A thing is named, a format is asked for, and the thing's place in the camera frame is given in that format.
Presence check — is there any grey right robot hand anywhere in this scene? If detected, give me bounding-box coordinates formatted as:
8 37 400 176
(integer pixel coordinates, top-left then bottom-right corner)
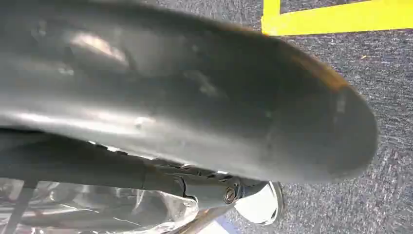
0 0 380 209

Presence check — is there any shiny round metal part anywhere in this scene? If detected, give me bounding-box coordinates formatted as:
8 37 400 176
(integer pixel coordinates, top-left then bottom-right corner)
233 181 286 226

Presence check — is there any blue and white sheet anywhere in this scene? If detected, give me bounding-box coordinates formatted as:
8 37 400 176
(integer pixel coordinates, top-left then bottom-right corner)
198 215 243 234

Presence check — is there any yellow floor tape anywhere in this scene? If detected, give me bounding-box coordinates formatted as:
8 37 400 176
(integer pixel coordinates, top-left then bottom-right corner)
261 0 413 37

